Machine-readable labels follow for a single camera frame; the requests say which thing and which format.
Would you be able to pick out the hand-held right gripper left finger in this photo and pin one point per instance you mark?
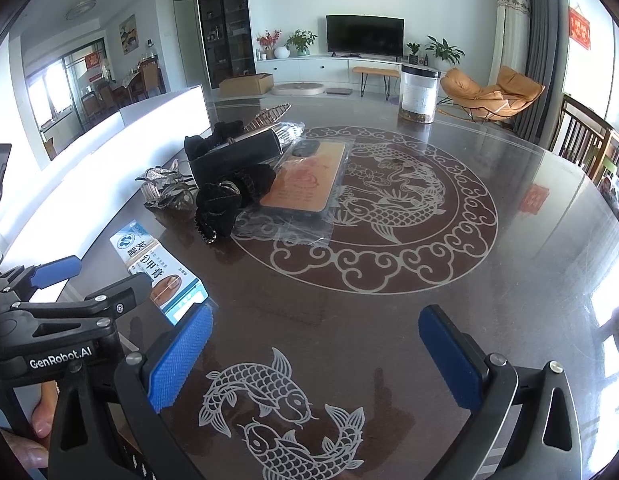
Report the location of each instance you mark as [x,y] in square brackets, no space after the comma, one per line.
[182,355]

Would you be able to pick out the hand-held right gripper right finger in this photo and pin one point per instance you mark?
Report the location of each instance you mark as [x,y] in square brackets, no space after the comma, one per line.
[454,355]

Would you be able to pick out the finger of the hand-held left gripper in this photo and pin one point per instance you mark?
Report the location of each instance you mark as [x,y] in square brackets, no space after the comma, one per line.
[132,290]
[54,270]

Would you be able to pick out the blue and white medicine box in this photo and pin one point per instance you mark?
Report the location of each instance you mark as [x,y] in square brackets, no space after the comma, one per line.
[154,265]

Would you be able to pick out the black lace-trimmed cloth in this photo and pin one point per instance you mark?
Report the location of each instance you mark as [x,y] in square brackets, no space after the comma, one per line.
[217,205]

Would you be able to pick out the white storage box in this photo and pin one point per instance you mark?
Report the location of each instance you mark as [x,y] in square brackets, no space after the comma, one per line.
[114,160]

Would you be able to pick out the clear plastic bag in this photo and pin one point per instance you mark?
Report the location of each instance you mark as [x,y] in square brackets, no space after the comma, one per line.
[289,232]

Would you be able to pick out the orange phone case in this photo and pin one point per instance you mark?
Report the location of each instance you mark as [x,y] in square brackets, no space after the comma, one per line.
[304,180]

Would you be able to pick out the person's left hand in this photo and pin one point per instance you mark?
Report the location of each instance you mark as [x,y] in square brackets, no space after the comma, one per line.
[42,417]

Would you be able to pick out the wooden dining set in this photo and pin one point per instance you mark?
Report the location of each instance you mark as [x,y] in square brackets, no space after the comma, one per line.
[139,82]

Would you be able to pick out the red window decoration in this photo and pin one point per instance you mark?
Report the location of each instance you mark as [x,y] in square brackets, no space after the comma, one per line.
[93,60]

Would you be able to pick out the cardboard box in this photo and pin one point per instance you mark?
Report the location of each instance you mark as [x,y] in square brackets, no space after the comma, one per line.
[244,85]

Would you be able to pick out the wooden chair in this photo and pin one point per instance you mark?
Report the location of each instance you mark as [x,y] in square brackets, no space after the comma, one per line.
[584,140]

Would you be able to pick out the round pet bed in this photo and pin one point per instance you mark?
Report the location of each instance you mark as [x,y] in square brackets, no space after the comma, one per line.
[297,89]

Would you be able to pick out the ceiling lamp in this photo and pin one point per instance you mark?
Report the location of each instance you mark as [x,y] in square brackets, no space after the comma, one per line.
[81,9]

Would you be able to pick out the orange lounge chair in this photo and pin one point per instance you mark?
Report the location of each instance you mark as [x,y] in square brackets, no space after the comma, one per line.
[484,92]

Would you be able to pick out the round white vase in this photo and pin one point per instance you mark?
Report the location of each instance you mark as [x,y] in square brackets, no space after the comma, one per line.
[282,52]

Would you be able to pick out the white television cabinet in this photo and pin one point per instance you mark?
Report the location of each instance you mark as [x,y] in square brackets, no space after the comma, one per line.
[309,67]

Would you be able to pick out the red flowers in vase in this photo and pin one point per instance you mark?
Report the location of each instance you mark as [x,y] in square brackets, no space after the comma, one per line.
[268,40]

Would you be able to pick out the dark display cabinet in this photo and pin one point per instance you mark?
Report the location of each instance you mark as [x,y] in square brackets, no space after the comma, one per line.
[224,20]

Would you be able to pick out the flat floor scale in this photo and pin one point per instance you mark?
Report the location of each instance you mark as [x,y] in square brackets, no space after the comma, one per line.
[339,91]

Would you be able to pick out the wooden bench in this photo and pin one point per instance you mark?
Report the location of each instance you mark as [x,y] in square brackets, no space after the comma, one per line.
[374,70]

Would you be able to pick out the green potted plant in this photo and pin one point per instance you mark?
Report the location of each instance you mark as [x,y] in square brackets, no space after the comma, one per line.
[302,40]

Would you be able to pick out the leafy potted plant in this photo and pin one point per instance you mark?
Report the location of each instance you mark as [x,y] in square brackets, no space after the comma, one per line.
[442,49]

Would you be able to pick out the small potted plant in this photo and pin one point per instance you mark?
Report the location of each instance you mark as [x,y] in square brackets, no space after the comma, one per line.
[413,51]

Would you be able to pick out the grey curtain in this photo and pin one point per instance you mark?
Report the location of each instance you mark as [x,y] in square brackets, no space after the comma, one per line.
[539,50]

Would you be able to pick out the covered standing air conditioner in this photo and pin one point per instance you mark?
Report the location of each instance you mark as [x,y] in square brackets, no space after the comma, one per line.
[512,30]

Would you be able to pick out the black television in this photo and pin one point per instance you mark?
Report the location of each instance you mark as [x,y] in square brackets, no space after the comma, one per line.
[364,35]

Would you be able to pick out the wall painting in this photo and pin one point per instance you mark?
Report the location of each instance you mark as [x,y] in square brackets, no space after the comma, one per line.
[128,34]

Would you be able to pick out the red wall hanging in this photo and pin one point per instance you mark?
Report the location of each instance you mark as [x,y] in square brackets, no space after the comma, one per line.
[579,27]

